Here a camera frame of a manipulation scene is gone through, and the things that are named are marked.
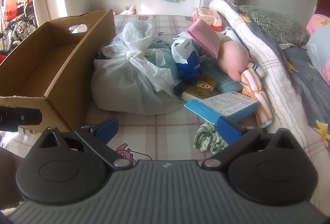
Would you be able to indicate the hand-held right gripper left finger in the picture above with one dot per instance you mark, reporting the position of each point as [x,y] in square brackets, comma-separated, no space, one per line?
[108,128]

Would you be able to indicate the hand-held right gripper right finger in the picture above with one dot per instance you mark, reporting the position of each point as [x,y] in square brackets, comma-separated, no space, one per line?
[228,129]

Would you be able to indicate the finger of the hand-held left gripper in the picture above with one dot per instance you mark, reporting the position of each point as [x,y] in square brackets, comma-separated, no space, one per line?
[20,117]

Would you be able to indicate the blue white paper box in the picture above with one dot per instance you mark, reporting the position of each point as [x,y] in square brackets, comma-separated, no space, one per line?
[226,105]

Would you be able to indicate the teal checkered cloth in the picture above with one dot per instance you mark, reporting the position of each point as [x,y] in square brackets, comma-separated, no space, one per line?
[226,84]

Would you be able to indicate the orange striped towel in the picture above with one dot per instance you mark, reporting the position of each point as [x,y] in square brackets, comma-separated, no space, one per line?
[254,87]

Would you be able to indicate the pink plush toy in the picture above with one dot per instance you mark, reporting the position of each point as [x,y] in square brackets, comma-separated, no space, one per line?
[233,56]

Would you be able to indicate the brown cardboard box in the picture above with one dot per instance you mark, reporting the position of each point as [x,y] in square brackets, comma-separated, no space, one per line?
[64,59]

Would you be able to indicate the blue white wet wipes pack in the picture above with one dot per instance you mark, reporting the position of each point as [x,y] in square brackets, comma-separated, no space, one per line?
[184,51]

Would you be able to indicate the pink sponge cloth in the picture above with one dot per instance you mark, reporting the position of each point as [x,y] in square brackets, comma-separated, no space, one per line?
[203,37]

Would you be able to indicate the green scrunchie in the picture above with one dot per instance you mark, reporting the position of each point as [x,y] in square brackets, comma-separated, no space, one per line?
[206,139]

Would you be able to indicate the checkered printed bed sheet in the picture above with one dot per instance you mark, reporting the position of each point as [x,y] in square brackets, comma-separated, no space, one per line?
[159,131]

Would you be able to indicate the white blanket with coloured stitching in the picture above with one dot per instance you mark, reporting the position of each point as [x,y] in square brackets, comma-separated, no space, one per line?
[270,66]

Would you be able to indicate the grey printed quilt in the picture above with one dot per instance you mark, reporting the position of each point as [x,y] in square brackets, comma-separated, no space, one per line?
[301,77]

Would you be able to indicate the red plastic bag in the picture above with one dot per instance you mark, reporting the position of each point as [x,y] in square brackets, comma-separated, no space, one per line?
[10,8]

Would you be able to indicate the green floral pillow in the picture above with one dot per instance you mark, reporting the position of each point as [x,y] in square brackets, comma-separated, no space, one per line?
[275,23]

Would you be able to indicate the red white wipes packet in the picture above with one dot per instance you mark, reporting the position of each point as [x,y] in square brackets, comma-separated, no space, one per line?
[206,14]

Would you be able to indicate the small white plastic bag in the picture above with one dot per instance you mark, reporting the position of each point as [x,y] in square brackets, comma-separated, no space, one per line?
[128,10]

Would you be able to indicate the light blue pillow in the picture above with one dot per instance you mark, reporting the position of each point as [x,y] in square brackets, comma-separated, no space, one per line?
[319,46]

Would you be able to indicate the pink pillow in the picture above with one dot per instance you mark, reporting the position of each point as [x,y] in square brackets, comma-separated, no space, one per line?
[318,21]

